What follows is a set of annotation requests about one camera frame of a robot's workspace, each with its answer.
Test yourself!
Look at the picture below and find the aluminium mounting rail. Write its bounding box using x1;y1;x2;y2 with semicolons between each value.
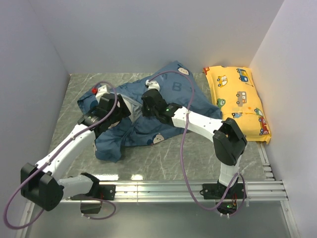
59;180;289;204

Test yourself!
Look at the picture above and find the yellow car print pillow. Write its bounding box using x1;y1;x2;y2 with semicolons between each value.
203;66;271;143

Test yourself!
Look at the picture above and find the white pillow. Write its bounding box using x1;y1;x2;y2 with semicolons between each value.
121;94;142;123

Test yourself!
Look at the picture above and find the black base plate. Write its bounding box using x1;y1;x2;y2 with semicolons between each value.
200;183;247;200
70;184;116;201

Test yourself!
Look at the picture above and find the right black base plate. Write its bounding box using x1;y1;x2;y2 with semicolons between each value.
200;183;247;200

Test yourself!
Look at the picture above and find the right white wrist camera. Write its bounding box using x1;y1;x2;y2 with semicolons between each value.
145;80;160;91

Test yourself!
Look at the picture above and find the blue cartoon mouse pillowcase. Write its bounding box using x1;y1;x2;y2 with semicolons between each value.
77;60;222;163

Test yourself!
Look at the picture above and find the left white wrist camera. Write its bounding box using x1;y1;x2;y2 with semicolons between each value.
91;84;109;98

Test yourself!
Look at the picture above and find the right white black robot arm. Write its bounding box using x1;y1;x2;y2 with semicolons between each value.
142;89;247;198

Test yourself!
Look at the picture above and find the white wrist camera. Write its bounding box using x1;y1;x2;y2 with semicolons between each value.
145;80;160;91
91;84;109;98

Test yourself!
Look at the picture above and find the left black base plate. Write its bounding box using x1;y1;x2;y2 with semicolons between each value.
70;184;116;201

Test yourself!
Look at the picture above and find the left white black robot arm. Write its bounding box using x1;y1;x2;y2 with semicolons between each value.
20;93;132;211

